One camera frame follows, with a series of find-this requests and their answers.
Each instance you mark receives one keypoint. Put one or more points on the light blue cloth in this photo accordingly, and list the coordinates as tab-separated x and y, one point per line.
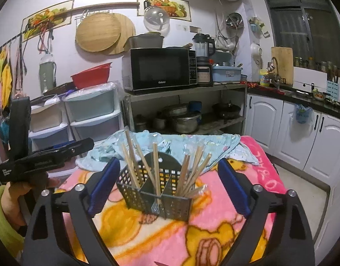
177	146

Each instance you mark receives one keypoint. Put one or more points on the grey container on microwave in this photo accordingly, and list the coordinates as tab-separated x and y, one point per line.
148	40

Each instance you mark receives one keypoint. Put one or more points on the left plastic drawer tower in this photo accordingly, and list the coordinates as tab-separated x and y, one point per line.
49	124

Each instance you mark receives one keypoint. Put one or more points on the pink cartoon blanket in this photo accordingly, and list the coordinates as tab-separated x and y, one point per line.
134	238

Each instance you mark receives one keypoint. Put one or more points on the black wok on shelf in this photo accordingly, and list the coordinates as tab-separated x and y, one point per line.
226	110

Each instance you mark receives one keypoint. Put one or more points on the plastic drawer tower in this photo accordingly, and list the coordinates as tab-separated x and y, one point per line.
49	124
94	111

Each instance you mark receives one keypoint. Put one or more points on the green sleeved left forearm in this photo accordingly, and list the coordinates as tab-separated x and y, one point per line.
11	239

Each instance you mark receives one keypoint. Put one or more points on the chopsticks pair lowest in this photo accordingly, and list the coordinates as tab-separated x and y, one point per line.
196	192

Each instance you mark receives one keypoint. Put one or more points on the dark window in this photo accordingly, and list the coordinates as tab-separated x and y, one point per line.
309	27

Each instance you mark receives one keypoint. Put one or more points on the yellow hanging cloth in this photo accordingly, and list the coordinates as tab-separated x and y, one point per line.
5	78

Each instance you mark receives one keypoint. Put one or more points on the light blue storage box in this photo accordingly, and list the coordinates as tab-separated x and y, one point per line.
226	74

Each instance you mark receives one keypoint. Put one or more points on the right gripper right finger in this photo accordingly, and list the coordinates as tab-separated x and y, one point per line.
290	241

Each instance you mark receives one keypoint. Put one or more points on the dark green utensil basket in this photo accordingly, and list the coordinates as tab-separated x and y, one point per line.
147	199

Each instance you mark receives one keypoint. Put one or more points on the round bamboo board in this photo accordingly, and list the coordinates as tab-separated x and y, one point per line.
127	30
98	32

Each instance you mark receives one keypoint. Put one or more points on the round bamboo board back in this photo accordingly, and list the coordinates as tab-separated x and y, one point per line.
127	30

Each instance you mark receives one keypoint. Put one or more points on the fruit picture left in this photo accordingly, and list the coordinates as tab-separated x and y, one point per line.
51	17

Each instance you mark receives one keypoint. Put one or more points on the chopsticks pair diagonal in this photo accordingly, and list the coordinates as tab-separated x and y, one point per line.
145	163
182	176

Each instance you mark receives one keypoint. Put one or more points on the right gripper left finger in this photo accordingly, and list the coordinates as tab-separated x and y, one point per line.
47	241

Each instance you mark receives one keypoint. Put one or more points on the round bamboo board front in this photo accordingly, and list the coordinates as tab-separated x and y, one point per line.
98	32

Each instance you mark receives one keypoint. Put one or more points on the glass pot lid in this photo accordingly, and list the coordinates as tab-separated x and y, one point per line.
156	19

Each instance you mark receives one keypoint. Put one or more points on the white kitchen cabinets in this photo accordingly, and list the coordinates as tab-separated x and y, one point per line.
307	157

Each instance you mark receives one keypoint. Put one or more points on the hanging steel bowl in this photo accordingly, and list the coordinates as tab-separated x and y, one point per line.
234	21

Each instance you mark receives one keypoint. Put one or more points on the blender with dark jar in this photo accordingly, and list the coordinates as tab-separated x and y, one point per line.
204	49

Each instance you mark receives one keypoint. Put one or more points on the person's left hand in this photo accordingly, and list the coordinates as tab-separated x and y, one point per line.
10	202

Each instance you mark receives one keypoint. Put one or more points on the fruit picture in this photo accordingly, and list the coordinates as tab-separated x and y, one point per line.
51	17
176	9

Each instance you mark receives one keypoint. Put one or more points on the right plastic drawer tower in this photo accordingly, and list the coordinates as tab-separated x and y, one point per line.
94	111

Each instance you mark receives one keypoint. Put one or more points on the black microwave oven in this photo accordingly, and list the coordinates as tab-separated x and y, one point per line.
158	69

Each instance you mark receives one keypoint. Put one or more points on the steel pot on shelf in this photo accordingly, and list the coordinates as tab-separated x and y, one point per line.
186	124

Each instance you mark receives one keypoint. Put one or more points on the green thermos bottle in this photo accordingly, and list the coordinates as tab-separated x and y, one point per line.
47	73

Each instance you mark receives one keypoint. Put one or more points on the chopsticks pair long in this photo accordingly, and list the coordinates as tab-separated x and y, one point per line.
197	158

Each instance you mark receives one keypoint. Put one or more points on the blue bag on cabinet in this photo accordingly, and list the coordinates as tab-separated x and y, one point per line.
303	114

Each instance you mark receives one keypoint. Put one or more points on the rectangular wooden cutting board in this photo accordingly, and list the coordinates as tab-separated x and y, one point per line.
284	68

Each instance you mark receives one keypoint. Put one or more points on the fruit picture right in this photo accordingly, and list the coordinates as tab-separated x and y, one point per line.
176	9

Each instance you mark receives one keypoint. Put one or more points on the metal shelf rack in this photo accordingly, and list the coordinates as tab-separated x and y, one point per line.
154	111

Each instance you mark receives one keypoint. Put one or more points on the red plastic basin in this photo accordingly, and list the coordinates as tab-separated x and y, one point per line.
92	76

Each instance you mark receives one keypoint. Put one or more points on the chopsticks pair vertical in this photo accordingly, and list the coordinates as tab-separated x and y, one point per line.
156	175

